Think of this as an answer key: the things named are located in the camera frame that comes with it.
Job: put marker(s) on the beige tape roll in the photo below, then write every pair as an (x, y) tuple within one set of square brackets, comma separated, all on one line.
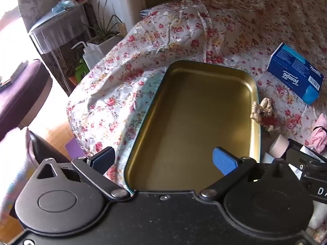
[(279, 145)]

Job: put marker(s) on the potted plant white planter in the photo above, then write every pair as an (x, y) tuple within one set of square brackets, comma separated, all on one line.
[(107, 42)]

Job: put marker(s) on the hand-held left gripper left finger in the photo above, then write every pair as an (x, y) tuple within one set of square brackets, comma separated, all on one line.
[(103, 159)]

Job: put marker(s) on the blue tissue pack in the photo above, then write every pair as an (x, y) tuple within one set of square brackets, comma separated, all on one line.
[(293, 71)]

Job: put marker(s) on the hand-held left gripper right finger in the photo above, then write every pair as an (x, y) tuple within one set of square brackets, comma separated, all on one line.
[(224, 162)]

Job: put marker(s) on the purple floor mat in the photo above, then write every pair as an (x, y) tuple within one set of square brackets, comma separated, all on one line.
[(74, 149)]

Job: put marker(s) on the round side table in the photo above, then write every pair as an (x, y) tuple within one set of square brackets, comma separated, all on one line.
[(58, 28)]

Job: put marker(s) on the pink cloth bundle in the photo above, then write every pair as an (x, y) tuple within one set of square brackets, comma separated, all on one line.
[(320, 135)]

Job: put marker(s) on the beige patterned cloth bundle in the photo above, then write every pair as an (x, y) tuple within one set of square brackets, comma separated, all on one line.
[(263, 112)]

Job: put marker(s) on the dark book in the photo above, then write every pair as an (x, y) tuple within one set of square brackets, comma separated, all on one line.
[(21, 67)]

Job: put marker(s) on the blue plastic bag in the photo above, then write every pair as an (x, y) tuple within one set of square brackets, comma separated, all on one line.
[(62, 5)]

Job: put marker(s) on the purple stool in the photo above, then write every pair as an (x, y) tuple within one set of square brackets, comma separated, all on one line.
[(20, 94)]

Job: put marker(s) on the white fluffy cloth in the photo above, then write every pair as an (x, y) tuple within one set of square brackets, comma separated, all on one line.
[(316, 217)]

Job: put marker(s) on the floral bedspread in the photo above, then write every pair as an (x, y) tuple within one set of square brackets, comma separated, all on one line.
[(178, 30)]

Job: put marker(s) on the white squeeze bottle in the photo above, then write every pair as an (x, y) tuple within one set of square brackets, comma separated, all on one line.
[(89, 56)]

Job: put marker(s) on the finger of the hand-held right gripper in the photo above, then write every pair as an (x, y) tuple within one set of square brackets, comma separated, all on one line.
[(296, 148)]

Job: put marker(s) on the small green potted plant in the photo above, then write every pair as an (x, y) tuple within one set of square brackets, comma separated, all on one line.
[(80, 72)]

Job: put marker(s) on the gold metal tray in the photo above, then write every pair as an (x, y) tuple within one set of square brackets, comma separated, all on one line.
[(194, 112)]

